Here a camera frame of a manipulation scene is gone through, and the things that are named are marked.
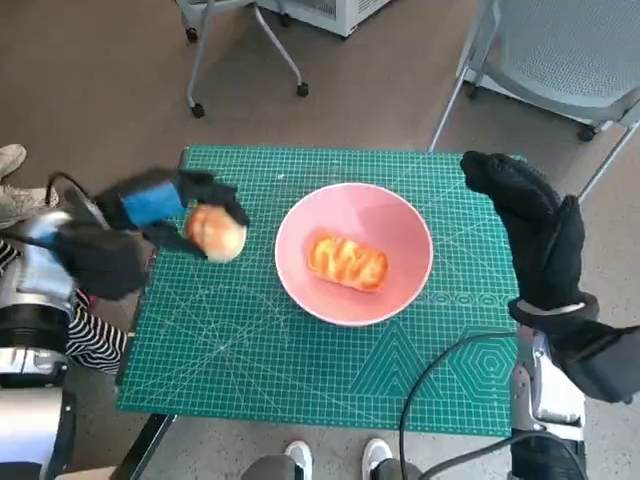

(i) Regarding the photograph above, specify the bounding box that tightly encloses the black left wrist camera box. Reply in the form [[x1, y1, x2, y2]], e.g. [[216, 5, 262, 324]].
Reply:
[[53, 219, 154, 301]]

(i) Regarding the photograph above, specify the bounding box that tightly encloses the white cabinet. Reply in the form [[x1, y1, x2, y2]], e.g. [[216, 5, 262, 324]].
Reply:
[[259, 0, 396, 40]]

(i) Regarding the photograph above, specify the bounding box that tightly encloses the round toy bread bun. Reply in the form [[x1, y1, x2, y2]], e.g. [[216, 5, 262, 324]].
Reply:
[[184, 204, 247, 264]]

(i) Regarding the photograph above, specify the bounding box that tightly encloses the orange striped toy bread loaf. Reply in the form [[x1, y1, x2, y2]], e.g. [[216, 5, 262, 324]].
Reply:
[[306, 232, 390, 294]]

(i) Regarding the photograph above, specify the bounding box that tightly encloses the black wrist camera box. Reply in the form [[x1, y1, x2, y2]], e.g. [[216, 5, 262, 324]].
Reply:
[[549, 319, 640, 404], [53, 219, 154, 301]]

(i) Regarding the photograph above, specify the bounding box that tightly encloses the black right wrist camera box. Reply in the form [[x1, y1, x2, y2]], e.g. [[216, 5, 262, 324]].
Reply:
[[549, 319, 640, 404]]

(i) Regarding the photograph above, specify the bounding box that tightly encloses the green cutting mat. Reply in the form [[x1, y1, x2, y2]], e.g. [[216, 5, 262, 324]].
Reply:
[[115, 144, 581, 439]]

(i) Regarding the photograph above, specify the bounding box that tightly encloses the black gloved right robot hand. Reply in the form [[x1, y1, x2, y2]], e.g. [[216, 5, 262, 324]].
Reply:
[[459, 150, 586, 314]]

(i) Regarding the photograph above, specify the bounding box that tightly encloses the person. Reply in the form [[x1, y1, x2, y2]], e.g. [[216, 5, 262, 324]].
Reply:
[[0, 143, 130, 377]]

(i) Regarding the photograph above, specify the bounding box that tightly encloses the pink bowl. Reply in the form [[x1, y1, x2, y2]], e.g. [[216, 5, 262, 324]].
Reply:
[[274, 183, 434, 327]]

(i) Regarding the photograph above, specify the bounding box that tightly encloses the grey chair frame with casters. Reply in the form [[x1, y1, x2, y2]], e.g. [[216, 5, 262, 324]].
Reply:
[[177, 0, 310, 119]]

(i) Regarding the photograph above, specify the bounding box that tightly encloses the white shoe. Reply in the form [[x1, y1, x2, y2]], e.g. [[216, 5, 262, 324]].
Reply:
[[284, 440, 315, 480], [362, 438, 396, 474]]

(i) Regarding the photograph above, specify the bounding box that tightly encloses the grey mesh chair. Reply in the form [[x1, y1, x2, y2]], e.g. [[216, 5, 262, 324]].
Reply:
[[428, 0, 640, 201]]

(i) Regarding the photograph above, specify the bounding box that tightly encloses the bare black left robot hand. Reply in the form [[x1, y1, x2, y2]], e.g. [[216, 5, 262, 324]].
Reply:
[[94, 167, 251, 261]]

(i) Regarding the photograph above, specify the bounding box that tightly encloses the thin black cable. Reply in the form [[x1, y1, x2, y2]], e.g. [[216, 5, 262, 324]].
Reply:
[[46, 172, 99, 214]]

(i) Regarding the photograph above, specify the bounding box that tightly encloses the dark grey leg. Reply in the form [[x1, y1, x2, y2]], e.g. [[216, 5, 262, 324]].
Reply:
[[372, 459, 425, 480], [244, 457, 311, 480]]

